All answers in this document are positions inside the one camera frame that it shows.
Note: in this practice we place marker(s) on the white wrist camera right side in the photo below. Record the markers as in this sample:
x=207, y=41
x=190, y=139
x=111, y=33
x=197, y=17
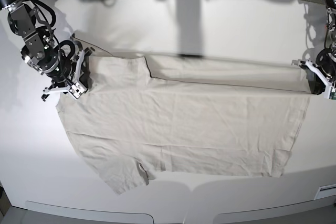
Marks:
x=71, y=84

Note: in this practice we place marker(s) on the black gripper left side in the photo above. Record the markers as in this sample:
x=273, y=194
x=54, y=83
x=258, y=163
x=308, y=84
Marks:
x=326, y=65

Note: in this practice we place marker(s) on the light grey T-shirt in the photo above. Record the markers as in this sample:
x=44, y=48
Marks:
x=146, y=114

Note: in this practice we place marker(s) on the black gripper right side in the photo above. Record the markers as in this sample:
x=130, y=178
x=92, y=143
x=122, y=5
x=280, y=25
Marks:
x=64, y=64

